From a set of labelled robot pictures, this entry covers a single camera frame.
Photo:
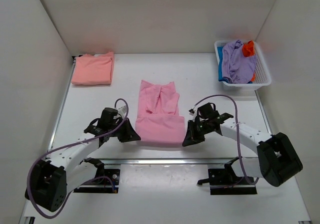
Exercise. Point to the lavender t-shirt in basket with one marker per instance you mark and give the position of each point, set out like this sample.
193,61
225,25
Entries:
238,62

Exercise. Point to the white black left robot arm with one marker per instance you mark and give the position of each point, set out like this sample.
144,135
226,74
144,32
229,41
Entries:
49,182

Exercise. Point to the aluminium table edge rail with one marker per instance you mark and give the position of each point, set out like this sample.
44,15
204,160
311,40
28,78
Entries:
165,161

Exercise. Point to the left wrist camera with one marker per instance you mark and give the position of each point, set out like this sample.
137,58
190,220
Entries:
122,111

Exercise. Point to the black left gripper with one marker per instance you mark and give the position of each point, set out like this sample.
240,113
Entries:
130,134

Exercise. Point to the pink t-shirt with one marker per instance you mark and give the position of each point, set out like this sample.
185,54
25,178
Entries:
158,119

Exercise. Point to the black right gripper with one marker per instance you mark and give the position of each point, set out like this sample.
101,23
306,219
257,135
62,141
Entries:
191,137

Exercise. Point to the white plastic laundry basket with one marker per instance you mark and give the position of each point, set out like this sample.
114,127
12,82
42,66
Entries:
262,75

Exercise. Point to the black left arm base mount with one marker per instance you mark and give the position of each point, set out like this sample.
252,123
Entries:
106,179

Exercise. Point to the folded salmon t-shirt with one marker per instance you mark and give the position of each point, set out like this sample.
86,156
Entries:
91,70

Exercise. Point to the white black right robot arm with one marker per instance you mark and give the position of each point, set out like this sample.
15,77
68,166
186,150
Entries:
260,154

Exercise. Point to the orange garment in basket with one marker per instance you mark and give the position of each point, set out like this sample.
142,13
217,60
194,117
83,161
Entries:
248,49

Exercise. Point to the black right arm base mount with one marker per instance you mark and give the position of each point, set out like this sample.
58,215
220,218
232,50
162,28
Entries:
223,181

